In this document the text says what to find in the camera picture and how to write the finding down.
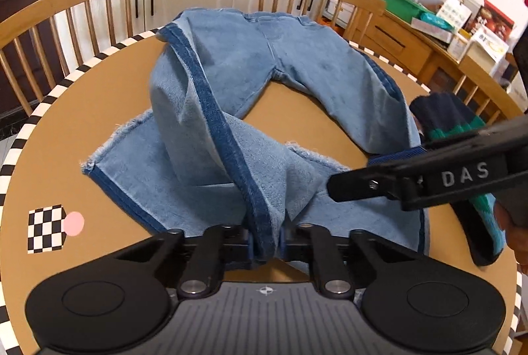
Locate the person's right hand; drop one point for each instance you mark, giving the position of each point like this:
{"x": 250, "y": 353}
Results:
{"x": 513, "y": 227}

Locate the blue denim jeans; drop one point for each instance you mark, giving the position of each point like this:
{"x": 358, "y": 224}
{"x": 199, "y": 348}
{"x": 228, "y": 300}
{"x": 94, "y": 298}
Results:
{"x": 231, "y": 62}

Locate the white carton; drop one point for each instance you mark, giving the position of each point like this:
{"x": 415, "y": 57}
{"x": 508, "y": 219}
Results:
{"x": 489, "y": 50}

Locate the pink round sticker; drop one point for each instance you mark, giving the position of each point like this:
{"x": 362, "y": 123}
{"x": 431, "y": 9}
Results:
{"x": 75, "y": 223}

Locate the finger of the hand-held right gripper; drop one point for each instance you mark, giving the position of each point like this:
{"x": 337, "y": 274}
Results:
{"x": 359, "y": 184}

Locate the red printed box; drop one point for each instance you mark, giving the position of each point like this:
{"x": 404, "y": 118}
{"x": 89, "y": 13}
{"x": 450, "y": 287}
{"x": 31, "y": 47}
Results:
{"x": 493, "y": 19}

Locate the navy green striped sweater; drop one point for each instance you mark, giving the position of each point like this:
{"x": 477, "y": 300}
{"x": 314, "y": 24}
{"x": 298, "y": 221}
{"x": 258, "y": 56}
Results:
{"x": 445, "y": 111}

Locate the wooden sideboard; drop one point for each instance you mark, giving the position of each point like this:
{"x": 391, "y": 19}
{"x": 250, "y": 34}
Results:
{"x": 383, "y": 25}

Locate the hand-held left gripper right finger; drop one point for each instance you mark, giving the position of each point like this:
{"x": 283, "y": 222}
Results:
{"x": 295, "y": 245}

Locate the green tissue pack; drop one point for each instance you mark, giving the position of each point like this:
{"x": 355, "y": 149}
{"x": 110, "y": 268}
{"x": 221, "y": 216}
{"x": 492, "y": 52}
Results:
{"x": 433, "y": 21}

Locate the white printed box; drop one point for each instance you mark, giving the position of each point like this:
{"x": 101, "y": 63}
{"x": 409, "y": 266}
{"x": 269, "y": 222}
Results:
{"x": 453, "y": 12}

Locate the green plastic basket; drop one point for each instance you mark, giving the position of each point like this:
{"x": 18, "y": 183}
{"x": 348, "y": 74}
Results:
{"x": 396, "y": 0}

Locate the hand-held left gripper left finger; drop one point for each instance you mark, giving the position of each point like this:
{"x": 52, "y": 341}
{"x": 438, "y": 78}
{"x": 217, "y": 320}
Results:
{"x": 237, "y": 245}

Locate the checkerboard marker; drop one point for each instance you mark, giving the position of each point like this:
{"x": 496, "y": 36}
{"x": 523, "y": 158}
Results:
{"x": 45, "y": 229}

